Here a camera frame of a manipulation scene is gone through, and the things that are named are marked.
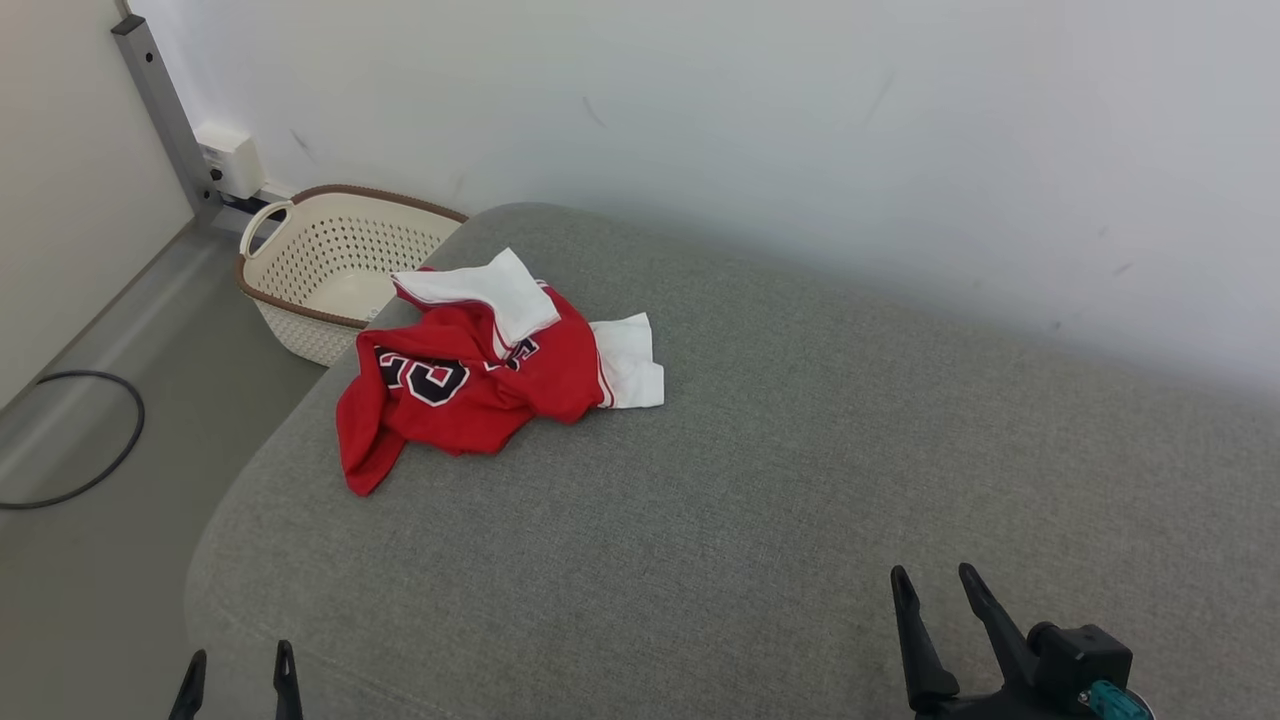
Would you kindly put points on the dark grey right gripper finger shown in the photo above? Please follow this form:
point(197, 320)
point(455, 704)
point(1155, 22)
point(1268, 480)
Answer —
point(920, 645)
point(1000, 625)

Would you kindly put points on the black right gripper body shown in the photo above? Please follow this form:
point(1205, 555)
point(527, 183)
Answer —
point(980, 705)

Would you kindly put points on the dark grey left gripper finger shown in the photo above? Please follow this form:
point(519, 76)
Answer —
point(288, 685)
point(190, 690)

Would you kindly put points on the red jersey with white sleeves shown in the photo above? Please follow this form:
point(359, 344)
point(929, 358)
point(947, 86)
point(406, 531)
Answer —
point(470, 385)

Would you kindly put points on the grey fabric sofa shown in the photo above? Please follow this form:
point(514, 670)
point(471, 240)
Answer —
point(750, 450)

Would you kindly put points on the cream perforated laundry basket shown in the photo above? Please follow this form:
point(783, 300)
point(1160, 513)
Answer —
point(335, 265)

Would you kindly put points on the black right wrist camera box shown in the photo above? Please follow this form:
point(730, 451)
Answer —
point(1085, 655)

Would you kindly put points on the white wall socket box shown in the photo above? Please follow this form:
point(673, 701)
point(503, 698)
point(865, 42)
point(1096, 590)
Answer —
point(232, 158)

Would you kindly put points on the grey metal post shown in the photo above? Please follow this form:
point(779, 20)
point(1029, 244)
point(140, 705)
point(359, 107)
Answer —
point(165, 110)

